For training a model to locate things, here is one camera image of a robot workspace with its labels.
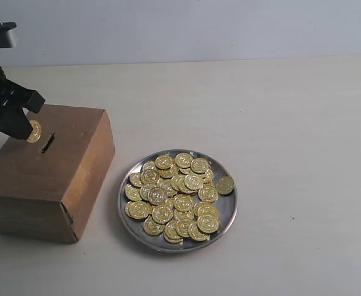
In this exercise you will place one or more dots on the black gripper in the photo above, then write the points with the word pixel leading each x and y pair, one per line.
pixel 14 122

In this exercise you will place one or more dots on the brown cardboard coin box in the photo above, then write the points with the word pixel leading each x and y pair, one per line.
pixel 48 188

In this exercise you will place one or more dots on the pale silvery gold coin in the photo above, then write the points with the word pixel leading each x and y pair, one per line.
pixel 157 196

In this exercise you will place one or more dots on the lone gold coin at right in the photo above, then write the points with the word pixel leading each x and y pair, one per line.
pixel 225 185

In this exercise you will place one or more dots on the round silver metal plate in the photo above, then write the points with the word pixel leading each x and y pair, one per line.
pixel 227 206

